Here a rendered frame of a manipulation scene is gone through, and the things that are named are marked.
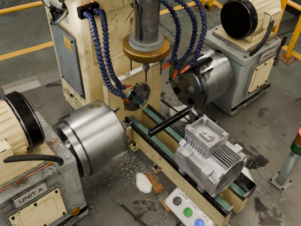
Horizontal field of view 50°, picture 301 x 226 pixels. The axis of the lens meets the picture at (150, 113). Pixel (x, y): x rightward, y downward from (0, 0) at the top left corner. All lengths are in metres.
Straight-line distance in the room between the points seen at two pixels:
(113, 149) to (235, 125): 0.74
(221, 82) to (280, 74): 2.08
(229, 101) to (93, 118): 0.78
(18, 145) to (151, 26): 0.58
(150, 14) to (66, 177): 0.61
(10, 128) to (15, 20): 3.43
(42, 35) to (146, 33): 2.87
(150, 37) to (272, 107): 0.93
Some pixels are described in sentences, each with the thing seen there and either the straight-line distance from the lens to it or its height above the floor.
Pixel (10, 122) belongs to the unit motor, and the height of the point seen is 1.34.
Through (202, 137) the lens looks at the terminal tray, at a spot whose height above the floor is 1.12.
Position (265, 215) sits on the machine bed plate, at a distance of 1.44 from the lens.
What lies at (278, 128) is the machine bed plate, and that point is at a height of 0.80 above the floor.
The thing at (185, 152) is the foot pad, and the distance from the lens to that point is 1.19.
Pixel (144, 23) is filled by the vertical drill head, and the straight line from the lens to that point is 1.14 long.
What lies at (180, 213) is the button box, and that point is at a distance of 1.07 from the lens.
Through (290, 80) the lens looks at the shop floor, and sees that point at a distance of 3.49.
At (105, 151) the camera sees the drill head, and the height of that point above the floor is 1.08.
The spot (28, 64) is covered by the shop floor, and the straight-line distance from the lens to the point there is 3.53.
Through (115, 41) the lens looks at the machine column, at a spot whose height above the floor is 1.25.
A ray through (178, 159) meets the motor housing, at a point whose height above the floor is 1.02.
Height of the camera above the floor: 2.00
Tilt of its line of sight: 45 degrees down
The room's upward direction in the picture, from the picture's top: 2 degrees clockwise
